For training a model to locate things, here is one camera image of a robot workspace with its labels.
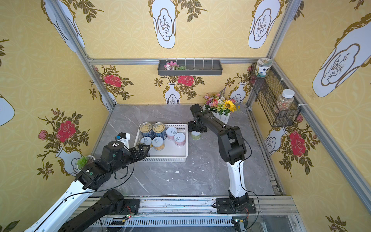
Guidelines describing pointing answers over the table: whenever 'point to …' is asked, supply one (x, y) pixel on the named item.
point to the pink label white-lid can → (179, 139)
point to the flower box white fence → (220, 106)
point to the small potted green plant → (81, 162)
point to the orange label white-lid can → (157, 143)
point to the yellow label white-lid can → (147, 140)
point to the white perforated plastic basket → (171, 152)
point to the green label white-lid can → (195, 135)
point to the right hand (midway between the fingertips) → (199, 127)
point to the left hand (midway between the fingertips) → (139, 147)
